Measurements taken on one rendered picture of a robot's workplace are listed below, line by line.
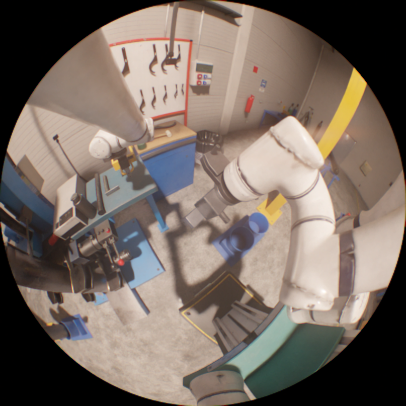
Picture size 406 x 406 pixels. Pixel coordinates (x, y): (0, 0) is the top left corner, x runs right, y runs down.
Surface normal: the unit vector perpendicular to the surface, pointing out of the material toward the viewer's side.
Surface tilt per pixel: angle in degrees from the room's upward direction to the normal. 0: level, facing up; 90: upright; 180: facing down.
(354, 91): 90
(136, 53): 90
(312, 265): 68
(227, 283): 0
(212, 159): 25
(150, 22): 90
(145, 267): 0
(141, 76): 90
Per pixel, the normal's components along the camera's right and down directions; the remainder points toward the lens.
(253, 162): -0.86, 0.04
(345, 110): -0.80, 0.47
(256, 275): 0.10, -0.53
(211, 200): 0.47, -0.31
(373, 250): -0.85, -0.47
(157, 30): 0.59, 0.71
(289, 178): -0.41, 0.75
